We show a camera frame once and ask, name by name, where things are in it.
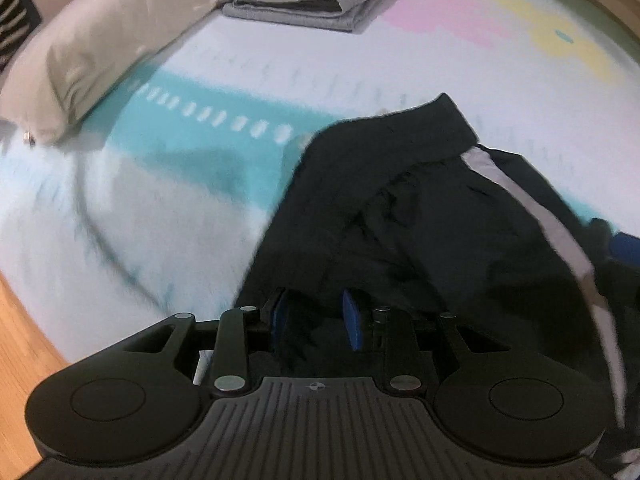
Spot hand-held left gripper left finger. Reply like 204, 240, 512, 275
120, 287, 292, 396

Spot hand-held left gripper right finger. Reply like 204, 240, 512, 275
340, 287, 512, 395

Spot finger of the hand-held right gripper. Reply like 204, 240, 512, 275
586, 217, 640, 283

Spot black pants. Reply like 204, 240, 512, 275
235, 92, 640, 480

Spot floral printed blanket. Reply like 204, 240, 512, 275
0, 0, 640, 368

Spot beige pillow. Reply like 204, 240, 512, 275
0, 0, 246, 145

